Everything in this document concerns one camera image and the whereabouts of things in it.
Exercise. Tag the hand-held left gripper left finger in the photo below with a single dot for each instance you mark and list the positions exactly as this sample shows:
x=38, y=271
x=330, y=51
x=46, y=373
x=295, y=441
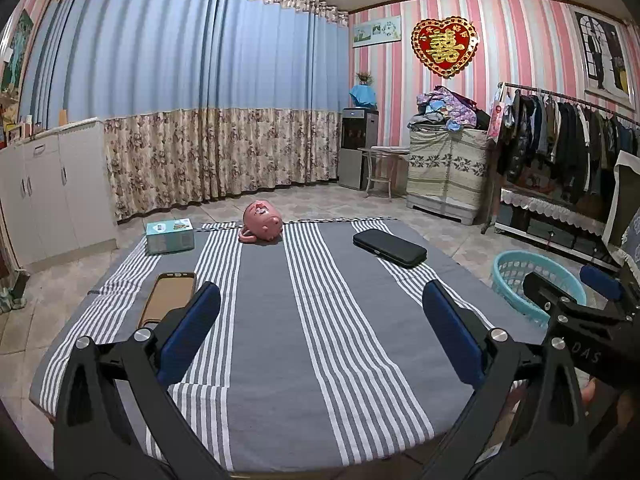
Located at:
x=192, y=330

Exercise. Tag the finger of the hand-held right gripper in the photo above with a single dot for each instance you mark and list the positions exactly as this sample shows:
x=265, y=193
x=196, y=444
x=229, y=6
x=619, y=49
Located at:
x=552, y=296
x=600, y=279

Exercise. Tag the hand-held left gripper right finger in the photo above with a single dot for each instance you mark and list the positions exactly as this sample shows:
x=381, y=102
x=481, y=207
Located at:
x=452, y=330

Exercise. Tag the light blue plastic basket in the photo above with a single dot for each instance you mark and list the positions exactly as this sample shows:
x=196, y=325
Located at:
x=510, y=270

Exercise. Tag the person's right hand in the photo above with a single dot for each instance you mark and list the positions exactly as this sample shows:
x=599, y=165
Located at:
x=589, y=392

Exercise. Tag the brown phone case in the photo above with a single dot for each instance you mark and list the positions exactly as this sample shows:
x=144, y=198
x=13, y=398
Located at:
x=167, y=295

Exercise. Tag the blue patterned chair cover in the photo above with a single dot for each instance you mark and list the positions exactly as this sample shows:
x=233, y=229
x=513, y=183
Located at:
x=632, y=240

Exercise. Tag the low cabinet with lace cloth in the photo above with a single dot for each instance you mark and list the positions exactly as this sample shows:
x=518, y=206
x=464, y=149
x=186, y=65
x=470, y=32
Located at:
x=550, y=212

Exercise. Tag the dark board with white edge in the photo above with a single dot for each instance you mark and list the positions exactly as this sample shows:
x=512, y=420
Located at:
x=625, y=190

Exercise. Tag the teal tissue box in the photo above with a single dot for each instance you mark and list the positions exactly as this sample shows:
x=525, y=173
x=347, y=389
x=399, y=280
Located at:
x=170, y=240

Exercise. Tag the black zip case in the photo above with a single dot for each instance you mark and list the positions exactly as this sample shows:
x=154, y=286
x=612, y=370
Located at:
x=390, y=248

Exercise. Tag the grey white striped blanket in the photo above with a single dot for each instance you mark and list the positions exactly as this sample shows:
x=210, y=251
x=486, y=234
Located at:
x=300, y=385

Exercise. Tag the pink piggy bank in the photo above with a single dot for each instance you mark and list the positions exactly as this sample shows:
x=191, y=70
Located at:
x=262, y=220

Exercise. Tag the row of hanging clothes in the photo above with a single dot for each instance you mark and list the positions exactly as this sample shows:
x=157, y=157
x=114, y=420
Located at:
x=565, y=145

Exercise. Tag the cloth covered chest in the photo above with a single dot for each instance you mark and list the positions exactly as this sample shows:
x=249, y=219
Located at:
x=445, y=175

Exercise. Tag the pink hanging bag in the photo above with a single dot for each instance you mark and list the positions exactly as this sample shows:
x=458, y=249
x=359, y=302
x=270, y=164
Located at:
x=496, y=121

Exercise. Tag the small metal stool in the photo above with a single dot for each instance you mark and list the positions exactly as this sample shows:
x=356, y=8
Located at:
x=384, y=151

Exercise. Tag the metal clothes rack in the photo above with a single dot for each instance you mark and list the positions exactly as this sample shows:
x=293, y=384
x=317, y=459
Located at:
x=545, y=91

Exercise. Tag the white cabinet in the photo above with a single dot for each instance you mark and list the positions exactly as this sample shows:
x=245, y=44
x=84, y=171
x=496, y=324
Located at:
x=55, y=190

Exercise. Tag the grey water dispenser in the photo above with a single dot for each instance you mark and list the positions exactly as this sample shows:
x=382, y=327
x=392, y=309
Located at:
x=357, y=155

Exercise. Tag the pile of clothes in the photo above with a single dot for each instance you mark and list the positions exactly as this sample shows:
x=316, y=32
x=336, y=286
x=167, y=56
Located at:
x=447, y=107

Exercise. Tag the framed couple photo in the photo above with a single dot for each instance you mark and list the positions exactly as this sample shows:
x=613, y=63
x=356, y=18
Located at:
x=600, y=52

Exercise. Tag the blue cloth cover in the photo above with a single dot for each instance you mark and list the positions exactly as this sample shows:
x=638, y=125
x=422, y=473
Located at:
x=363, y=96

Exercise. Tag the small potted plant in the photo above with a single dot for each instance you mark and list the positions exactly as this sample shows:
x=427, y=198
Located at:
x=364, y=79

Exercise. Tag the blue floral curtain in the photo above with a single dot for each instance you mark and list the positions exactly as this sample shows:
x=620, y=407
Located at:
x=190, y=60

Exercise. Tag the small picture frame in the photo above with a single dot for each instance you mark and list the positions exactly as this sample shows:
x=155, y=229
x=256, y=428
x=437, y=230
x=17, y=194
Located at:
x=22, y=127

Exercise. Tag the red heart wall decoration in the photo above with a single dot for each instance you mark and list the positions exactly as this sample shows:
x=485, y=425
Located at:
x=445, y=47

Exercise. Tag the landscape wall picture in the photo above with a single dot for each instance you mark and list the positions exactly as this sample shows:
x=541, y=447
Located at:
x=377, y=31

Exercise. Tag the colourful wall poster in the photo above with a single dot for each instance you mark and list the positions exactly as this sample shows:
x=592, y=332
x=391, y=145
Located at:
x=17, y=52

